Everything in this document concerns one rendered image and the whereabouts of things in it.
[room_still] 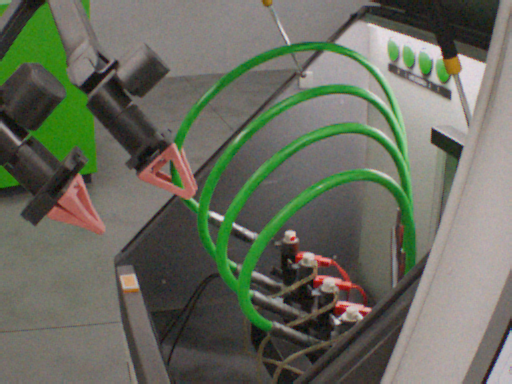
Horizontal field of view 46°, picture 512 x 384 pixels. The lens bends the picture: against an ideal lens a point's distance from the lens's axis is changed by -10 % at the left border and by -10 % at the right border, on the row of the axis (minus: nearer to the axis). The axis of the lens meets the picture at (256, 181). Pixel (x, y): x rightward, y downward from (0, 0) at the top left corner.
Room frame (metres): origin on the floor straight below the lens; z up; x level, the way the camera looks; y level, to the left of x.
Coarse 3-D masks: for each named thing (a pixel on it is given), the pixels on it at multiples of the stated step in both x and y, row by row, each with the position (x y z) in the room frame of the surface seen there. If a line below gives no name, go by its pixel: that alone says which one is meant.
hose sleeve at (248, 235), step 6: (210, 216) 0.90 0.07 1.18; (216, 216) 0.90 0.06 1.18; (222, 216) 0.91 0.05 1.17; (210, 222) 0.90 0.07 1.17; (216, 222) 0.90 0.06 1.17; (234, 228) 0.91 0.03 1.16; (240, 228) 0.91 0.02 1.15; (234, 234) 0.91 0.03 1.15; (240, 234) 0.91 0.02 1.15; (246, 234) 0.91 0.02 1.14; (252, 234) 0.92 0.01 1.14; (246, 240) 0.91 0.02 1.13
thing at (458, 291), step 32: (480, 96) 0.62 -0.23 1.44; (480, 128) 0.61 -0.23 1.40; (480, 160) 0.58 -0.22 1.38; (480, 192) 0.57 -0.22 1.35; (448, 224) 0.60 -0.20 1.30; (480, 224) 0.55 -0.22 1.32; (448, 256) 0.58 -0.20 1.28; (480, 256) 0.53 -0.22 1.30; (448, 288) 0.56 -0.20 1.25; (480, 288) 0.51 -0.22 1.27; (416, 320) 0.59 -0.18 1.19; (448, 320) 0.54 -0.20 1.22; (480, 320) 0.50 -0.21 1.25; (416, 352) 0.56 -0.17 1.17; (448, 352) 0.52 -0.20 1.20
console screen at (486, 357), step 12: (504, 288) 0.48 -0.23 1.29; (504, 300) 0.47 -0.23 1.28; (504, 312) 0.47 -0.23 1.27; (492, 324) 0.47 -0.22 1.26; (504, 324) 0.46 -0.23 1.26; (492, 336) 0.47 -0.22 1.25; (504, 336) 0.45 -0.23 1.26; (480, 348) 0.47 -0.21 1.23; (492, 348) 0.46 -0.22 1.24; (504, 348) 0.44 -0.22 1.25; (480, 360) 0.47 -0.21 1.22; (492, 360) 0.45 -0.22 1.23; (504, 360) 0.44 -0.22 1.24; (468, 372) 0.47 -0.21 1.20; (480, 372) 0.46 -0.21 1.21; (492, 372) 0.44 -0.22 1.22; (504, 372) 0.43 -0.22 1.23
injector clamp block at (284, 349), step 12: (264, 312) 0.95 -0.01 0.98; (312, 312) 0.95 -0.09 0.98; (252, 324) 0.96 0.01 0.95; (252, 336) 0.96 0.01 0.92; (264, 336) 0.90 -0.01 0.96; (312, 336) 0.87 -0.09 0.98; (264, 348) 0.90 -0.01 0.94; (276, 348) 0.84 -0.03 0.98; (288, 348) 0.84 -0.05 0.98; (300, 348) 0.84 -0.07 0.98; (276, 360) 0.84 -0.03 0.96; (300, 360) 0.81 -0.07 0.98; (312, 360) 0.86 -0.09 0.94; (288, 372) 0.78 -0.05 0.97
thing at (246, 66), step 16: (288, 48) 0.93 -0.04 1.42; (304, 48) 0.94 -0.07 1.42; (320, 48) 0.95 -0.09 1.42; (336, 48) 0.95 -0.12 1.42; (240, 64) 0.92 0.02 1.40; (256, 64) 0.92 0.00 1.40; (368, 64) 0.97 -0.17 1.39; (224, 80) 0.91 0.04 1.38; (384, 80) 0.98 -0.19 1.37; (208, 96) 0.90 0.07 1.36; (192, 112) 0.89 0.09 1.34; (400, 112) 0.99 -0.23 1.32; (176, 144) 0.89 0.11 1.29; (176, 176) 0.88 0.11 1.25; (192, 208) 0.89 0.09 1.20
